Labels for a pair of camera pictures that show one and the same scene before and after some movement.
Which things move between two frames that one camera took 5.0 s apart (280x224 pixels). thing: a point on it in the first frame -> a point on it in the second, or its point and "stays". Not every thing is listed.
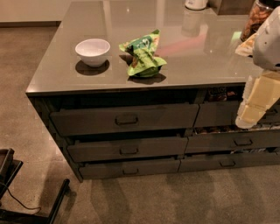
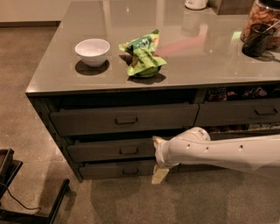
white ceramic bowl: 93,51 stays
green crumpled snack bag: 141,52 stays
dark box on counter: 235,7 stays
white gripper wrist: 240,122 -> 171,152
